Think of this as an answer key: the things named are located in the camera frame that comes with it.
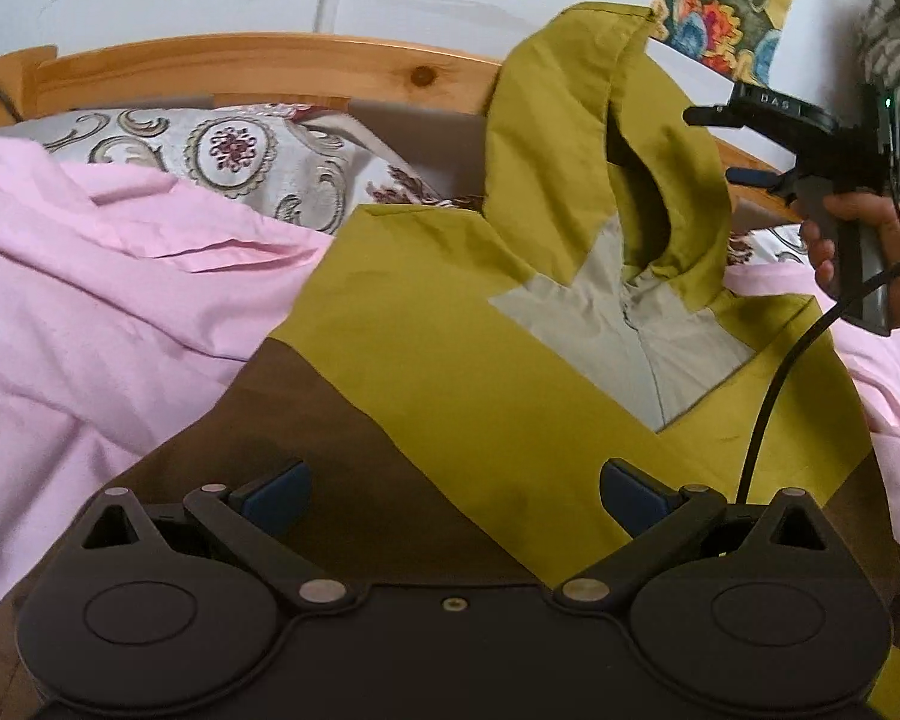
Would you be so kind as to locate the colourful cartoon wall poster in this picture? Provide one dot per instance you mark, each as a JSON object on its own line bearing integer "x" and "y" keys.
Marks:
{"x": 720, "y": 7}

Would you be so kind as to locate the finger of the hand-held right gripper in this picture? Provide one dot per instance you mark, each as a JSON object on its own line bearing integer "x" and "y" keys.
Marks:
{"x": 757, "y": 180}
{"x": 709, "y": 116}

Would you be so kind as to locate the person's right hand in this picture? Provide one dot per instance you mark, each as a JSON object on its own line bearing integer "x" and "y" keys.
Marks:
{"x": 821, "y": 255}

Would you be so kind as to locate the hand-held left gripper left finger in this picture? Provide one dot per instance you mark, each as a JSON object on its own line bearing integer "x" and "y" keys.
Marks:
{"x": 274, "y": 502}

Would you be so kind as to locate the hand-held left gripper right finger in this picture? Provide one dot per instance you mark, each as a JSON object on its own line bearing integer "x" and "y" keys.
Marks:
{"x": 630, "y": 499}

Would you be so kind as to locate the pink blanket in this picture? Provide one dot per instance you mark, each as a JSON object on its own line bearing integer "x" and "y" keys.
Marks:
{"x": 82, "y": 300}

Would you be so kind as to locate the floral patterned pillow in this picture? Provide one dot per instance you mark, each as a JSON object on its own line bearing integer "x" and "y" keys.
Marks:
{"x": 232, "y": 154}

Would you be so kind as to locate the olive brown hooded jacket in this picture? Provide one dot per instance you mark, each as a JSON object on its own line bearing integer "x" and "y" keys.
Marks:
{"x": 450, "y": 360}

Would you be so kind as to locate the wooden bed frame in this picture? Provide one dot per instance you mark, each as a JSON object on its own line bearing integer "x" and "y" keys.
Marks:
{"x": 232, "y": 71}

